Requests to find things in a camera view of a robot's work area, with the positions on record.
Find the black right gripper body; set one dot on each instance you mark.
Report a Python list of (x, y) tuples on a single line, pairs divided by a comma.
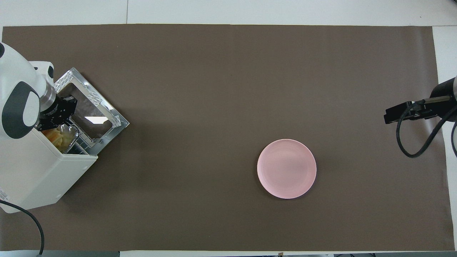
[(442, 100)]

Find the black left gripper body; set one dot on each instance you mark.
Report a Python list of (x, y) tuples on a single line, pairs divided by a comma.
[(57, 112)]

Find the sliced yellow bread loaf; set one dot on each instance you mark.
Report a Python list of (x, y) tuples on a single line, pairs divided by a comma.
[(53, 137)]

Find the aluminium foil tray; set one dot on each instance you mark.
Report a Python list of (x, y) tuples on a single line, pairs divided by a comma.
[(73, 135)]

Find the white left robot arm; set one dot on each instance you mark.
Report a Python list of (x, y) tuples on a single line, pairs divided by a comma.
[(16, 89)]

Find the glass oven door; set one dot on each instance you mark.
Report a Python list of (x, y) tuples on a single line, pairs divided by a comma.
[(89, 107)]

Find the cream toaster oven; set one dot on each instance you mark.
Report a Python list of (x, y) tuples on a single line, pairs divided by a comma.
[(35, 178)]

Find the pink round plate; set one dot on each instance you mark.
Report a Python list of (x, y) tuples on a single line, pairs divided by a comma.
[(285, 169)]

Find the brown table mat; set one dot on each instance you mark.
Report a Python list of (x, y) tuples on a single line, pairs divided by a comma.
[(214, 107)]

